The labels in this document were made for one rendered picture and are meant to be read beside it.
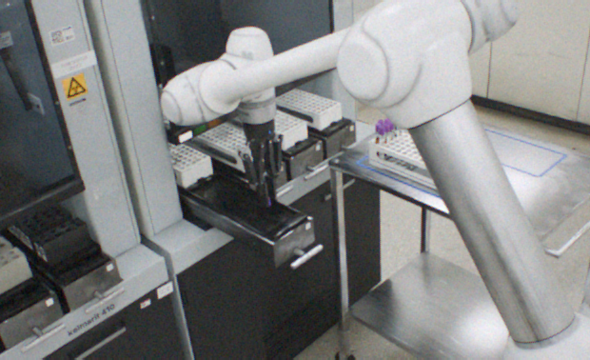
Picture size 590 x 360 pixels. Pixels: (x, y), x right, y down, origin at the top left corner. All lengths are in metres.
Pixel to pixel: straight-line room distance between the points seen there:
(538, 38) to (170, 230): 2.44
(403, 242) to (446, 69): 1.97
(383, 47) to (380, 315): 1.33
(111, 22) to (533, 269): 0.99
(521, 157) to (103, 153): 1.06
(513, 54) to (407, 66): 2.89
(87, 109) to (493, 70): 2.74
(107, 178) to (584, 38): 2.59
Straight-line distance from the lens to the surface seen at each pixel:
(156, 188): 1.71
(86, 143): 1.56
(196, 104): 1.36
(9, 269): 1.57
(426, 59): 0.93
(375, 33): 0.92
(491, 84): 3.92
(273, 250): 1.56
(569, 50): 3.65
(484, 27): 1.07
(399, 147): 1.76
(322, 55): 1.26
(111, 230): 1.68
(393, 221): 3.01
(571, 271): 2.82
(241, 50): 1.46
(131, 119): 1.61
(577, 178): 1.79
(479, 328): 2.11
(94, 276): 1.59
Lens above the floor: 1.72
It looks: 32 degrees down
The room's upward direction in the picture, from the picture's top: 5 degrees counter-clockwise
